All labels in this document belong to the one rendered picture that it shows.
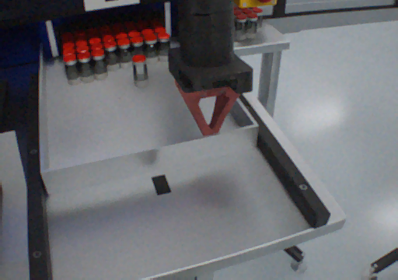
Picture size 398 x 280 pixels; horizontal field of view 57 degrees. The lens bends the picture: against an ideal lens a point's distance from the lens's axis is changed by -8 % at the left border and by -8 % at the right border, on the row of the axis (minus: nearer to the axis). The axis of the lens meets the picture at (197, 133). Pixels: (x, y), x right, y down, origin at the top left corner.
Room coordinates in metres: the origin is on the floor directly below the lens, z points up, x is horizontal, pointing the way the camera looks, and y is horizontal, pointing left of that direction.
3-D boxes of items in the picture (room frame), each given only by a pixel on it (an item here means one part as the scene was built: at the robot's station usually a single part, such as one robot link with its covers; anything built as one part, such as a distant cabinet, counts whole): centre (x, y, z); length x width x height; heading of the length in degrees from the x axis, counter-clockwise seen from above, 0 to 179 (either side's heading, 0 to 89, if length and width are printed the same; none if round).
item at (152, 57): (0.58, 0.13, 0.91); 0.18 x 0.02 x 0.05; 109
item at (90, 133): (0.49, 0.10, 0.90); 0.34 x 0.26 x 0.04; 19
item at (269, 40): (0.73, -0.10, 0.87); 0.14 x 0.13 x 0.02; 19
